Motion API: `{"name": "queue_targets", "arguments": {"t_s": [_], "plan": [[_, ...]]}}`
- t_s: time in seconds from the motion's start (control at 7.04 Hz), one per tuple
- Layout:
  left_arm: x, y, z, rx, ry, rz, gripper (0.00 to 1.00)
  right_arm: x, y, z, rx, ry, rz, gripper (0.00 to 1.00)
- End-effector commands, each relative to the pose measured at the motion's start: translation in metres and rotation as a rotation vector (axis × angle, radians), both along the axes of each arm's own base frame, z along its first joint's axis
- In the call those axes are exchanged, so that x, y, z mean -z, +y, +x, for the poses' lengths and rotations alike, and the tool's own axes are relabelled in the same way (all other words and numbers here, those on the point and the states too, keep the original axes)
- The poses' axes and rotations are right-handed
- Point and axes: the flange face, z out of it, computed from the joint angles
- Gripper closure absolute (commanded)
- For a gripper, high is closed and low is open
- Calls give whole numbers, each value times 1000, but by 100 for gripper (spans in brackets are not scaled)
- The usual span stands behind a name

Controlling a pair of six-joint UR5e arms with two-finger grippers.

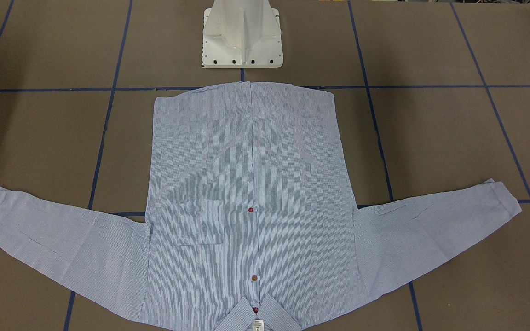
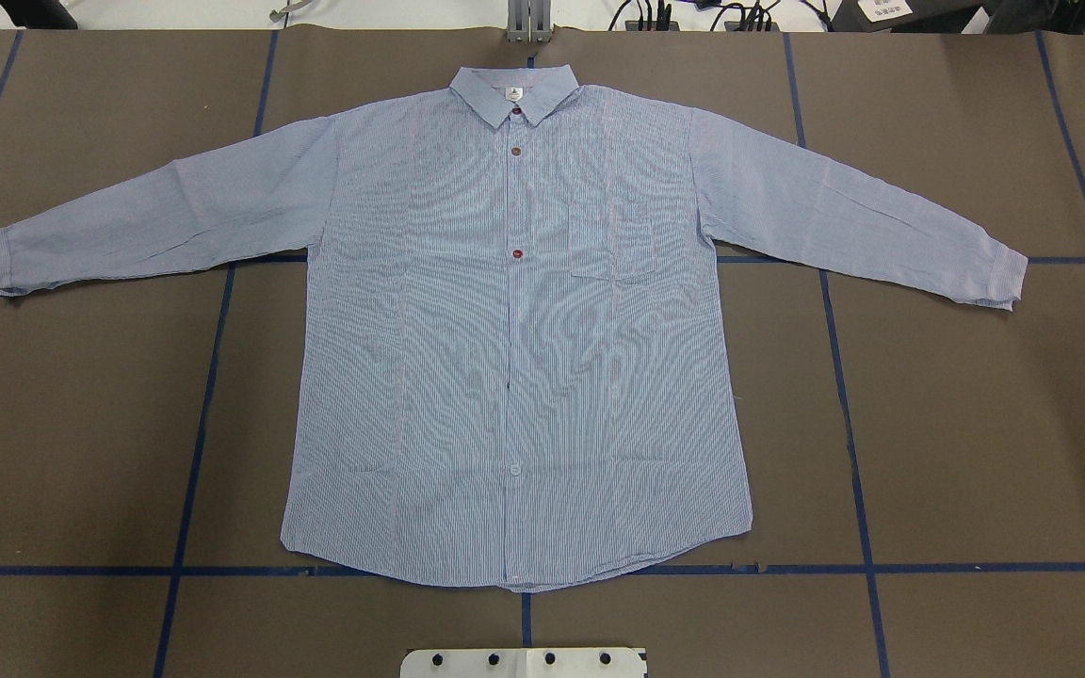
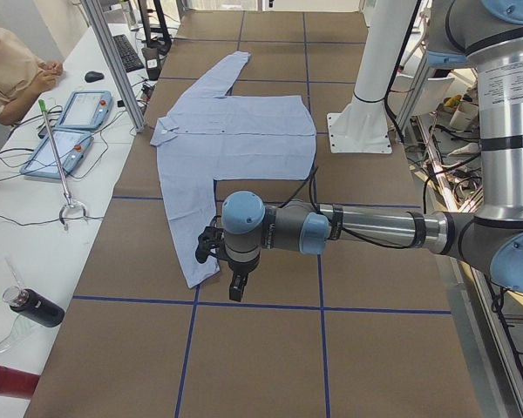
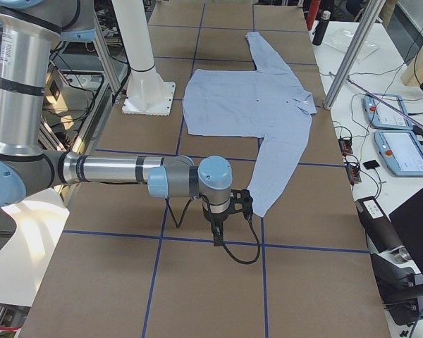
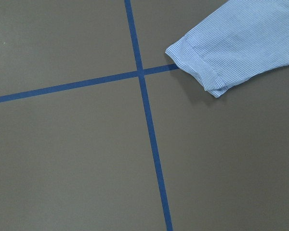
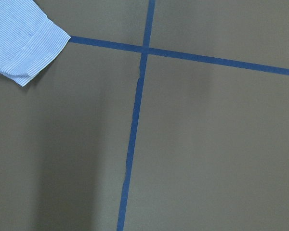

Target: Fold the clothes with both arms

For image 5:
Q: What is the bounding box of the light blue striped shirt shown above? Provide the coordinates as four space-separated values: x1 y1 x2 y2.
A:
166 0 289 97

